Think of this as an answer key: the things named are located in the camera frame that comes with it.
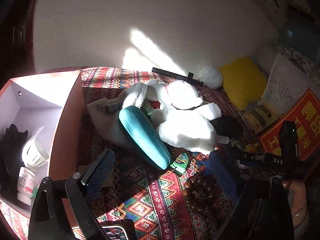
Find teal glasses case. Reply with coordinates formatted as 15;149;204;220
118;106;172;170

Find beige knitted hat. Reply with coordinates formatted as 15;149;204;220
86;98;135;152

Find smartphone on gripper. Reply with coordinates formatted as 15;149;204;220
100;219;137;240

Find patterned red tablecloth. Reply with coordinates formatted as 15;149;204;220
0;65;266;240

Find brown cardboard piece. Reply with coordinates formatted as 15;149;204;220
77;165;114;187

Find white medicine bottle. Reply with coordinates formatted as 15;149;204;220
17;167;35;206

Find black metal rod tool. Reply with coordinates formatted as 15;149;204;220
152;67;204;87

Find yellow snack packet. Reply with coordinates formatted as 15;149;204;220
242;104;279;134

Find yellow fluffy cushion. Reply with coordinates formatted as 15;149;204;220
219;56;267;111

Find white fluffy ball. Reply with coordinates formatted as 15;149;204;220
199;66;223;89

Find white plush rabbit toy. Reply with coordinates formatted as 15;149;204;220
119;80;229;154

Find green snack packet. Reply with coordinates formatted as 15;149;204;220
170;153;189;177

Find red sign yellow characters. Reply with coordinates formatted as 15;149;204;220
259;89;319;160

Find black cloth item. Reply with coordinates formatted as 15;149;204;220
1;124;28;198

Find brown wooden bead bracelet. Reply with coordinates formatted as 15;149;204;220
182;173;216;214

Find white LED light bulb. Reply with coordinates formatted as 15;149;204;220
22;139;49;172

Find white embroidered pillow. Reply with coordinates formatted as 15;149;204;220
258;53;319;115

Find white and red storage box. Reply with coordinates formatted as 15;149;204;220
1;70;84;186

